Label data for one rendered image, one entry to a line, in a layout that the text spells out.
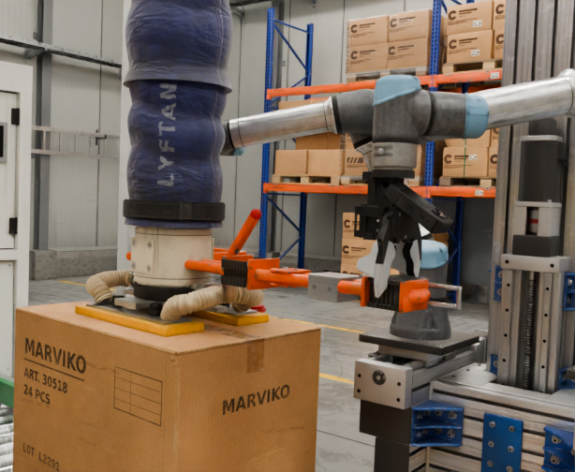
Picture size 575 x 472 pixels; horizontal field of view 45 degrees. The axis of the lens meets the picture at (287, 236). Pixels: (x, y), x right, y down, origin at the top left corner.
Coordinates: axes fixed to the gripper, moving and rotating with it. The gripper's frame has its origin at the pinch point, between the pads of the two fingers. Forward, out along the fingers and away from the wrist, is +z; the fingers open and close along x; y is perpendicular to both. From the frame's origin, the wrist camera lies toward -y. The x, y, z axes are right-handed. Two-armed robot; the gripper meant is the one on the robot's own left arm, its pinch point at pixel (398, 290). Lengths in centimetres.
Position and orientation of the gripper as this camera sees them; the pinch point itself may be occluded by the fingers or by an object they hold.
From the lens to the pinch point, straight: 117.4
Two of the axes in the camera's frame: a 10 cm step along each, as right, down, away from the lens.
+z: -0.4, 10.0, 0.5
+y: -7.3, -0.6, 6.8
